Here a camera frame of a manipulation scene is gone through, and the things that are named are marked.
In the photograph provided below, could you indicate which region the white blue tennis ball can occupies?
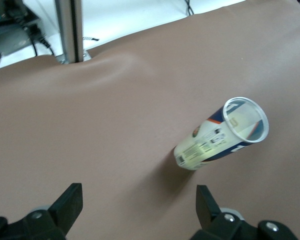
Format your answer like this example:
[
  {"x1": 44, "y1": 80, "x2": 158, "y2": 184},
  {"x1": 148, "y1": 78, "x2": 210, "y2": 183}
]
[{"x1": 174, "y1": 96, "x2": 270, "y2": 171}]

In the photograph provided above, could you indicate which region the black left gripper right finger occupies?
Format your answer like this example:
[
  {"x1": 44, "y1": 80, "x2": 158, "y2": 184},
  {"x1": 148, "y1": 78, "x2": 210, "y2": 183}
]
[{"x1": 189, "y1": 184, "x2": 246, "y2": 240}]

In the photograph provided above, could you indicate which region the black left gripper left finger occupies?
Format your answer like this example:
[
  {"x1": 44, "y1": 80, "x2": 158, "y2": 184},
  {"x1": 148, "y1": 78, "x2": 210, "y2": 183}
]
[{"x1": 22, "y1": 182, "x2": 84, "y2": 240}]

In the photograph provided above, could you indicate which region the black electronics box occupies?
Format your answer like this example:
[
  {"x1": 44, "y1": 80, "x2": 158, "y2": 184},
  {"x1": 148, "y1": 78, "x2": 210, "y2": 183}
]
[{"x1": 0, "y1": 0, "x2": 45, "y2": 57}]

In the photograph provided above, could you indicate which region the aluminium camera post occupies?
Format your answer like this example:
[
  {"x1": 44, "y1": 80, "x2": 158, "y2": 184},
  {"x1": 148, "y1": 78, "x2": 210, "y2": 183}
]
[{"x1": 55, "y1": 0, "x2": 92, "y2": 65}]

